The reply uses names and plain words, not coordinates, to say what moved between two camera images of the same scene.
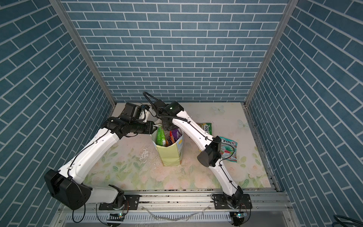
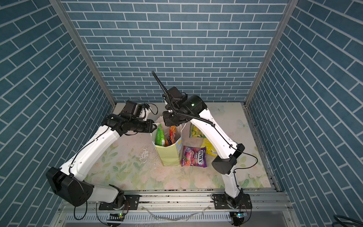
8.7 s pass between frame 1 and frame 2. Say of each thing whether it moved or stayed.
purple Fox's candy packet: moved
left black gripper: stayed
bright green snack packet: stayed
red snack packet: stayed
